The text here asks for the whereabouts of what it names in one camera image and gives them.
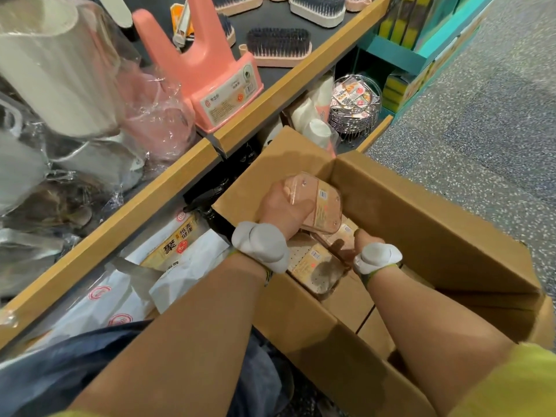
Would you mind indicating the person's right hand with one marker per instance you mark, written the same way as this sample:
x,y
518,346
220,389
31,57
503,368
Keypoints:
x,y
369,242

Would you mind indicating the person's left hand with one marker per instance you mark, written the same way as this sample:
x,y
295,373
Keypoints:
x,y
278,210

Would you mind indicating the person's right fingers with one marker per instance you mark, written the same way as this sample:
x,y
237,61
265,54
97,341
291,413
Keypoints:
x,y
358,238

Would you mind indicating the person's left thumb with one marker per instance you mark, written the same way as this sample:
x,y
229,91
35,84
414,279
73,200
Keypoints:
x,y
304,210

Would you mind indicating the pink soap dish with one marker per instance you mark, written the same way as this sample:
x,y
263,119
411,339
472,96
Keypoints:
x,y
315,267
341,238
321,201

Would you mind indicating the person's right forearm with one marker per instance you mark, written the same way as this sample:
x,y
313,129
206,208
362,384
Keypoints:
x,y
430,343

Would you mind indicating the person's left forearm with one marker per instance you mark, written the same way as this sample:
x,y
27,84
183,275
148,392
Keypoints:
x,y
186,343

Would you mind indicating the white right wrist tracker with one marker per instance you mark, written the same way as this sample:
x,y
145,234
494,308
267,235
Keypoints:
x,y
377,257

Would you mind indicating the white wrist tracker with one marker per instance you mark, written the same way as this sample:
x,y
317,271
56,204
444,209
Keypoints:
x,y
377,257
263,243

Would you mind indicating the white left wrist tracker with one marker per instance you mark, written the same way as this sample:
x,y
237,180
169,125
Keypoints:
x,y
263,243

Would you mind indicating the brown cardboard box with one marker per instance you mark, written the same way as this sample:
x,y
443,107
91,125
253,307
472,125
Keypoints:
x,y
434,238

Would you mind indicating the white plastic cups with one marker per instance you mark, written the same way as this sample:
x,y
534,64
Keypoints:
x,y
312,119

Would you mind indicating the stack of metal steamer racks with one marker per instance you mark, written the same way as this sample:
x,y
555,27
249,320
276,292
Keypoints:
x,y
354,106

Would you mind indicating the wooden edged shelf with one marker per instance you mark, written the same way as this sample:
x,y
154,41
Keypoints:
x,y
304,78

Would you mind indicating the yellow label paper pack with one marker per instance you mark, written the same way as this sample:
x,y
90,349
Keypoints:
x,y
171,247

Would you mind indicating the pink plastic boot-shaped stand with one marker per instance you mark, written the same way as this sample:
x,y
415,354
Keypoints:
x,y
217,78

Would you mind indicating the dark bristle scrubbing brush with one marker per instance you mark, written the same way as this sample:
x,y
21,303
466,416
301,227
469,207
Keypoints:
x,y
239,3
319,8
278,45
226,30
358,1

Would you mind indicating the pink wrapped plastic container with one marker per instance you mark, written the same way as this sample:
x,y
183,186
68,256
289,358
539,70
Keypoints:
x,y
152,112

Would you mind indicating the white paper bag packs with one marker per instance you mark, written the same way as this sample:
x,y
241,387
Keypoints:
x,y
130,286

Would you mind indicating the teal display stand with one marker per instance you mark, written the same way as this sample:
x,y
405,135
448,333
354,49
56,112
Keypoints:
x,y
430,43

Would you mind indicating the row of yellow green sponges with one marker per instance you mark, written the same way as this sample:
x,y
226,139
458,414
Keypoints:
x,y
404,21

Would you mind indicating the person's yellow sleeve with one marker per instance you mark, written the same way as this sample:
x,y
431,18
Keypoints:
x,y
517,384

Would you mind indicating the yellow carded white tool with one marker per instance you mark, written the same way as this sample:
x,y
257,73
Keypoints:
x,y
180,23

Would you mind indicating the clear wrapped grey containers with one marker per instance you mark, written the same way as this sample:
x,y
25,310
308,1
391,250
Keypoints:
x,y
43,191

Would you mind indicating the white wrapped plastic bucket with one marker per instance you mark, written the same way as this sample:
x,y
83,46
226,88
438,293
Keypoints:
x,y
56,69

